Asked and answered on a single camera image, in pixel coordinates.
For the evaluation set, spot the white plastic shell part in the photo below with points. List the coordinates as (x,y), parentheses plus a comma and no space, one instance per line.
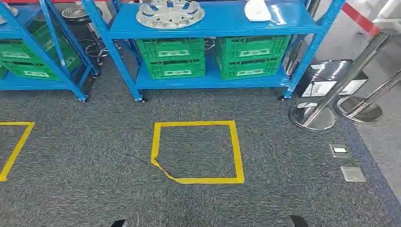
(257,12)

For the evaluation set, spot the yellow floor tape square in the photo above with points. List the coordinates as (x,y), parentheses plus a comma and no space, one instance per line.
(15,147)
(234,147)

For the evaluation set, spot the green plastic crate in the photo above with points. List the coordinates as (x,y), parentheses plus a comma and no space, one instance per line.
(12,47)
(156,70)
(231,71)
(15,70)
(147,47)
(231,47)

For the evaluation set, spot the blue metal shelf rack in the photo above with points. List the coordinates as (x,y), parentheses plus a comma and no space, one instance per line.
(18,85)
(219,18)

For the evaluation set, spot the silver wheel hubcap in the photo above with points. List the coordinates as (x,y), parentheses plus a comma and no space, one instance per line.
(7,14)
(169,18)

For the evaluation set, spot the black box white label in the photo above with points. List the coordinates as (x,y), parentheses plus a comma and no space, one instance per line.
(325,70)

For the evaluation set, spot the robot left black foot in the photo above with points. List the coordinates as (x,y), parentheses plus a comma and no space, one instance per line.
(119,223)

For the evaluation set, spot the robot black foot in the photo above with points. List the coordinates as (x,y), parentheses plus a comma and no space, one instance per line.
(296,221)
(119,223)

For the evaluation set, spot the steel floor outlet plate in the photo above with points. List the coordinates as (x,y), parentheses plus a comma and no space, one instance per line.
(340,151)
(353,174)

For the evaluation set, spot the robot right black foot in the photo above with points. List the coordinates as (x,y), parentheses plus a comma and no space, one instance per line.
(296,221)

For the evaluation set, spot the black round stool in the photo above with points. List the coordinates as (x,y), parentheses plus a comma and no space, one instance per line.
(78,14)

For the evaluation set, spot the white lit display counter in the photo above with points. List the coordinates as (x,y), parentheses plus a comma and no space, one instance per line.
(388,15)

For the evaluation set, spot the steel stanchion post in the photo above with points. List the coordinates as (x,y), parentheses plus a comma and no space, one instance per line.
(360,117)
(344,84)

